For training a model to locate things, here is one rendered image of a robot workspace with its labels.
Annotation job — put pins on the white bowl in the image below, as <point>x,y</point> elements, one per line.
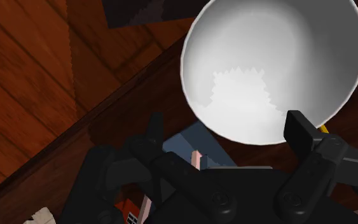
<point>268,62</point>

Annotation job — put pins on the brown wooden table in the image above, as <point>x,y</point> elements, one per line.
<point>54,186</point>

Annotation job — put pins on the white crumpled object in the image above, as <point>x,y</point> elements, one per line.
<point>42,217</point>

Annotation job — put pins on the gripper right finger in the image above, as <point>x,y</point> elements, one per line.
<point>312,164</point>

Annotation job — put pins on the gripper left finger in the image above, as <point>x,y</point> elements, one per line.
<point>181,173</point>

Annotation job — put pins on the yellow object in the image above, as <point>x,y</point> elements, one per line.
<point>323,128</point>

